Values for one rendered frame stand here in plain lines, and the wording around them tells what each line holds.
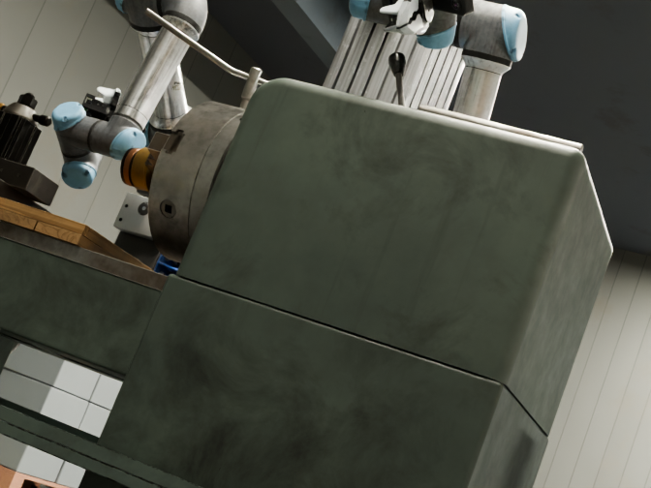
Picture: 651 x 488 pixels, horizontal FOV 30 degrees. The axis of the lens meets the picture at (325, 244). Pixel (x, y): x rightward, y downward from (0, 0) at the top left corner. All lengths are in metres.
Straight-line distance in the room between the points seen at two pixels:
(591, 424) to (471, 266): 8.93
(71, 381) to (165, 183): 5.17
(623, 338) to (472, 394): 9.11
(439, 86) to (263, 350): 1.48
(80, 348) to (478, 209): 0.73
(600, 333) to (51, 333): 9.04
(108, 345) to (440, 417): 0.62
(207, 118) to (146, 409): 0.56
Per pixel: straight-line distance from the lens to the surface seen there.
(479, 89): 2.77
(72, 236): 2.21
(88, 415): 7.56
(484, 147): 1.95
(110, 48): 8.48
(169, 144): 2.22
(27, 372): 7.34
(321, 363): 1.90
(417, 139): 1.98
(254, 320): 1.96
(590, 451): 10.74
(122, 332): 2.12
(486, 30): 2.77
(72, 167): 2.82
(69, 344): 2.16
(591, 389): 10.85
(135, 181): 2.38
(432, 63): 3.21
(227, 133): 2.19
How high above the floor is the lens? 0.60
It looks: 11 degrees up
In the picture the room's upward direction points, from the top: 22 degrees clockwise
